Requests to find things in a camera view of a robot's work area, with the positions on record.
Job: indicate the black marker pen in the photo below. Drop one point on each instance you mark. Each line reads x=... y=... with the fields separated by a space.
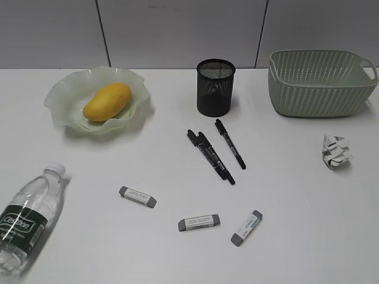
x=223 y=132
x=216 y=158
x=199 y=145

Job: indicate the grey white eraser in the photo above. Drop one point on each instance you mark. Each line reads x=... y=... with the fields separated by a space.
x=137 y=196
x=241 y=234
x=195 y=223

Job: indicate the yellow mango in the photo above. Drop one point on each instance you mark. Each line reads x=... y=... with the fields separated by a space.
x=108 y=102

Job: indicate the waste paper ball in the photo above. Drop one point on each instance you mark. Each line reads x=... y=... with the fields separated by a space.
x=335 y=151

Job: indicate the clear plastic water bottle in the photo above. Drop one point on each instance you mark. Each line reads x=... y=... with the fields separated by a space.
x=27 y=215

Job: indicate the black mesh pen holder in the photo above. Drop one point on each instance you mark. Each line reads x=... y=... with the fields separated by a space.
x=214 y=87

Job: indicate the translucent green wavy plate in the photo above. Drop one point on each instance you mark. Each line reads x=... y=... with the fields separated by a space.
x=67 y=99

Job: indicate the light green plastic basket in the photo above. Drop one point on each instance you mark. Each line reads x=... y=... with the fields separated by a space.
x=319 y=83

